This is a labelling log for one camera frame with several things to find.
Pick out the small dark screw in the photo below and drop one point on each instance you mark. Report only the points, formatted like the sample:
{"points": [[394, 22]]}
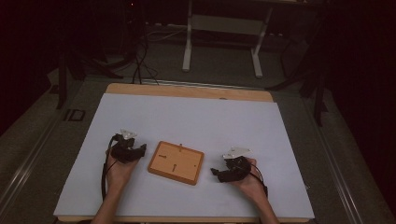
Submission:
{"points": [[174, 168], [180, 147]]}

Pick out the shallow wooden tray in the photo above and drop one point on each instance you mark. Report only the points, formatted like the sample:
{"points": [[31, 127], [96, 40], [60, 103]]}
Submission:
{"points": [[183, 166]]}

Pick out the black metal stand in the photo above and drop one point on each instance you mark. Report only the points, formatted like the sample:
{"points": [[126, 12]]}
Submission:
{"points": [[317, 93], [62, 77]]}

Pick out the white metal desk frame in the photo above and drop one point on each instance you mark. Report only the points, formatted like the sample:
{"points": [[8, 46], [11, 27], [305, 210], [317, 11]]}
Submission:
{"points": [[224, 25]]}

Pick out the wooden table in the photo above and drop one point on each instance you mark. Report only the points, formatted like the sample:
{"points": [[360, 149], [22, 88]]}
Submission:
{"points": [[186, 91]]}

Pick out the metal floor strip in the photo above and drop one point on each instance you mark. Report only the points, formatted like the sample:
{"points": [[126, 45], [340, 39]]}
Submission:
{"points": [[202, 84]]}

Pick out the person's right hand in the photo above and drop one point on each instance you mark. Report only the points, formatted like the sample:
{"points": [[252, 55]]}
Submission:
{"points": [[250, 183]]}

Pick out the person's left hand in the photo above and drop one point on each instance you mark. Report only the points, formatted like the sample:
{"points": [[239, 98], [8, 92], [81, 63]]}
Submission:
{"points": [[120, 174]]}

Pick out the metal floor rail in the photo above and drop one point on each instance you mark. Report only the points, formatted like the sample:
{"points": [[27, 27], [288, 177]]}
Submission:
{"points": [[28, 168], [336, 161]]}

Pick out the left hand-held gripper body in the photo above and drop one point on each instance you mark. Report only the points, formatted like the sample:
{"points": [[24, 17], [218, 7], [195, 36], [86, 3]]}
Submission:
{"points": [[124, 149]]}

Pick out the white table mat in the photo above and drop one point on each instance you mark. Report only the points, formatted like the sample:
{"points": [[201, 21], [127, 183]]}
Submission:
{"points": [[193, 121]]}

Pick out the dark rectangular floor frame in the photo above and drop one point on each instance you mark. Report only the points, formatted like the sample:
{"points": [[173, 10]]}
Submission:
{"points": [[74, 115]]}

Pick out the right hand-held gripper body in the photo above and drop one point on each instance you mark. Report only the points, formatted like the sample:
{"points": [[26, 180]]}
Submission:
{"points": [[238, 165]]}

